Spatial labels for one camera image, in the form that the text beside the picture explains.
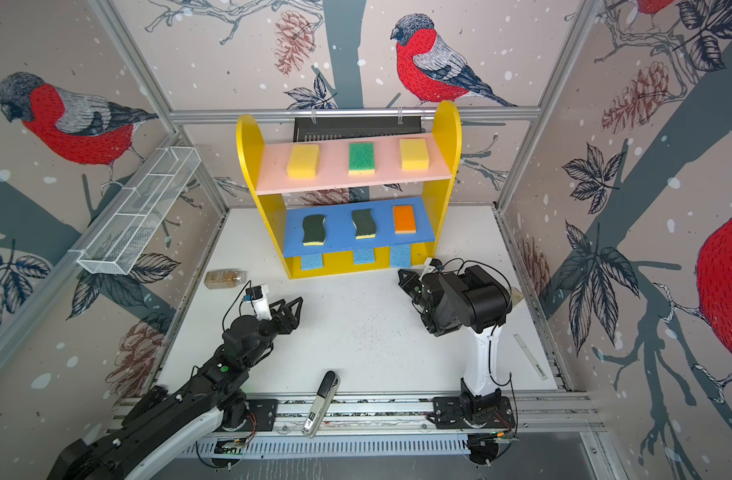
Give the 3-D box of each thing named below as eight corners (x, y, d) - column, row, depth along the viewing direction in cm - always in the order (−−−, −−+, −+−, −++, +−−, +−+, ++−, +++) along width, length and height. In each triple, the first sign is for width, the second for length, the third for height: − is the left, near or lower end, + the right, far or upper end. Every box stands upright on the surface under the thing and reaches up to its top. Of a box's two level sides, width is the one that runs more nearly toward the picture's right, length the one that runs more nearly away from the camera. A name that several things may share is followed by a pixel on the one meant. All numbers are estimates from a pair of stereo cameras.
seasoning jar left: (208, 289, 99) (201, 282, 95) (213, 276, 103) (207, 268, 99) (243, 289, 99) (238, 282, 95) (247, 276, 103) (243, 268, 99)
